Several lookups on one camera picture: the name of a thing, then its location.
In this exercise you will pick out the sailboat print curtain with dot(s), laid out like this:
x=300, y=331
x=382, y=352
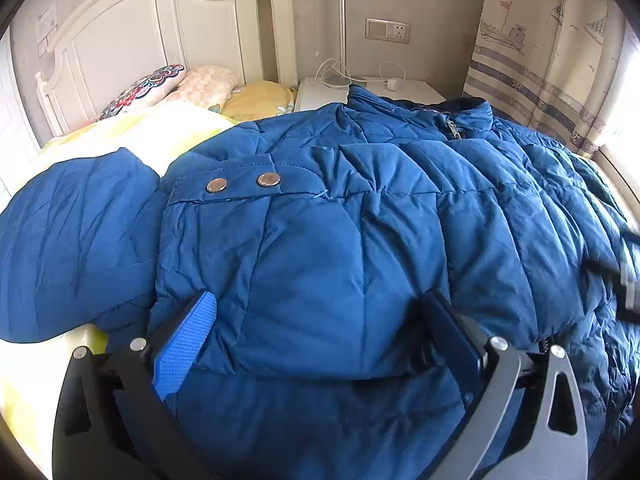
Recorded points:
x=549, y=65

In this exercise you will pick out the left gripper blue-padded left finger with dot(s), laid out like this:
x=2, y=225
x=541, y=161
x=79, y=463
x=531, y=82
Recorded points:
x=112, y=421

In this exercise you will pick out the yellow pillow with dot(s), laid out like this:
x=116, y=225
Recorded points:
x=259, y=100

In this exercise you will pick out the silver lamp pole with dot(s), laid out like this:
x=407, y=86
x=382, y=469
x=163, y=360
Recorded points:
x=337, y=74

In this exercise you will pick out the white wooden headboard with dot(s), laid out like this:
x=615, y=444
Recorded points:
x=106, y=44

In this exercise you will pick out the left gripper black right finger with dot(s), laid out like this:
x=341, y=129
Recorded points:
x=523, y=412

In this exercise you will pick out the colourful patterned pillow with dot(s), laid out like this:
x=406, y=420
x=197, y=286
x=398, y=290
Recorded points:
x=146, y=91

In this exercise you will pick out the wall switch and socket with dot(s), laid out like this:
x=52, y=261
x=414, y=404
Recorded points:
x=386, y=30

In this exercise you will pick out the blue puffer jacket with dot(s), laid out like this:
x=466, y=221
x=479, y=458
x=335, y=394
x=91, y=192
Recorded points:
x=317, y=233

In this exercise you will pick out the yellow checked bed quilt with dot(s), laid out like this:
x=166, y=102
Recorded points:
x=32, y=374

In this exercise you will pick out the pink dotted pillow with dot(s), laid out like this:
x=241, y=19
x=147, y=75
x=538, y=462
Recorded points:
x=207, y=87

